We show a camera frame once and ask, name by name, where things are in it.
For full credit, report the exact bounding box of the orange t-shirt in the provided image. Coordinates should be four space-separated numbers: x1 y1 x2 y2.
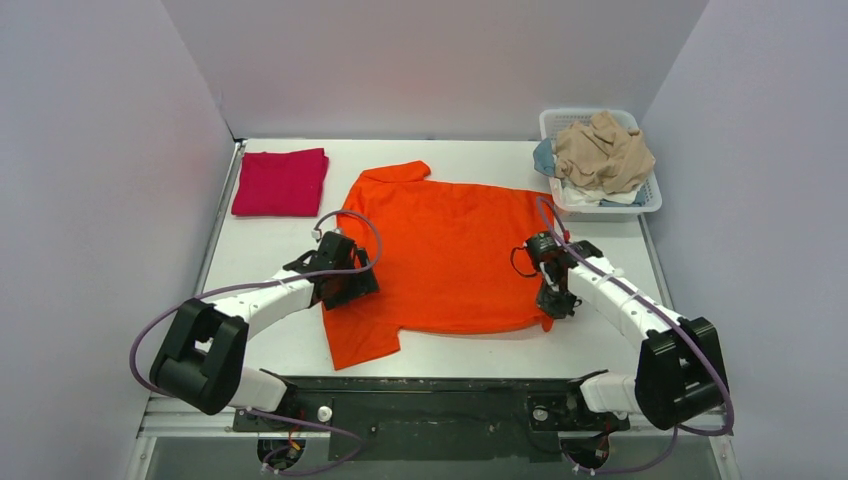
323 161 554 370

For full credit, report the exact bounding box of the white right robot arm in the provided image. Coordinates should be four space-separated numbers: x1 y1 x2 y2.
521 232 729 430

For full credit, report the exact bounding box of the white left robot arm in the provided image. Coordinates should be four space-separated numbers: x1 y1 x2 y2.
149 231 379 430

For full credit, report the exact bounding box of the folded red t-shirt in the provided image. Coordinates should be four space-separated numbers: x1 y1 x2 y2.
231 148 329 218

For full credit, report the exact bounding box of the white garment in basket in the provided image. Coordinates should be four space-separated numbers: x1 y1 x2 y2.
551 179 647 207

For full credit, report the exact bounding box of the blue garment in basket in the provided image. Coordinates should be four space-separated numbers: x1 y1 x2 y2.
532 137 557 178

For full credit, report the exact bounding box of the beige crumpled t-shirt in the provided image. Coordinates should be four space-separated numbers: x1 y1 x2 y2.
554 110 655 193

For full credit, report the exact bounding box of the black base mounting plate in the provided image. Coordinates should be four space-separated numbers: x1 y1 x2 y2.
233 377 652 465

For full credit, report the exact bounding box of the white plastic laundry basket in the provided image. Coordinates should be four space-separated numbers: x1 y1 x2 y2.
533 108 662 221

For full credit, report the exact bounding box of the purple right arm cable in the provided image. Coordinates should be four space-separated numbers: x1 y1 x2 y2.
535 195 737 439

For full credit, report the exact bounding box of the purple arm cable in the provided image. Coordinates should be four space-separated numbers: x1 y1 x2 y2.
128 209 386 399
535 195 737 439

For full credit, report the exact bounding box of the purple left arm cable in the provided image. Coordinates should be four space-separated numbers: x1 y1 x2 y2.
128 209 386 399

